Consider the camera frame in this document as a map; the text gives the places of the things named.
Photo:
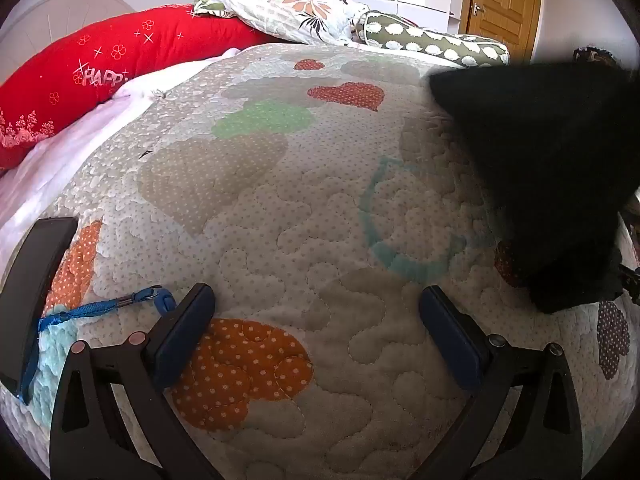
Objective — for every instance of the white arched headboard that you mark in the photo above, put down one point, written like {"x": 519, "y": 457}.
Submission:
{"x": 50, "y": 15}

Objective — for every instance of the pale pink bed sheet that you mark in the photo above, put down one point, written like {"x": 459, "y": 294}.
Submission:
{"x": 65, "y": 150}

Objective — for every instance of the white floral pillow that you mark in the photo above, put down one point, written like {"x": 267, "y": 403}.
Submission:
{"x": 290, "y": 10}

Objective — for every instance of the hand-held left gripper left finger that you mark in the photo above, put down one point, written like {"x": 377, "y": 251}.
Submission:
{"x": 182, "y": 331}

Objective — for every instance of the green pillow with white dots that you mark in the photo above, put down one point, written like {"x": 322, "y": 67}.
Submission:
{"x": 425, "y": 37}

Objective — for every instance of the wooden door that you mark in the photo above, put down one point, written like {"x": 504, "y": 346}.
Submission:
{"x": 500, "y": 0}

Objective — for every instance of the pile of clothes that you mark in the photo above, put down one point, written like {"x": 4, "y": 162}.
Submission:
{"x": 597, "y": 56}

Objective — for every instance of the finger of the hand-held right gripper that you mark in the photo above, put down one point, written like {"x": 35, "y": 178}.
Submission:
{"x": 632, "y": 280}

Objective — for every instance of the long red pillow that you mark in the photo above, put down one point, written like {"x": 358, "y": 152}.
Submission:
{"x": 100, "y": 60}

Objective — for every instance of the quilted heart-pattern blanket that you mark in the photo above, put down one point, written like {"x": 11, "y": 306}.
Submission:
{"x": 300, "y": 240}

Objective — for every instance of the black pants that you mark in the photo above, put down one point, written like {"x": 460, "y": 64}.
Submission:
{"x": 540, "y": 160}

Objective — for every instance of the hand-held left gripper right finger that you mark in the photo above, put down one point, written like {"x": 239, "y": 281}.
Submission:
{"x": 450, "y": 336}

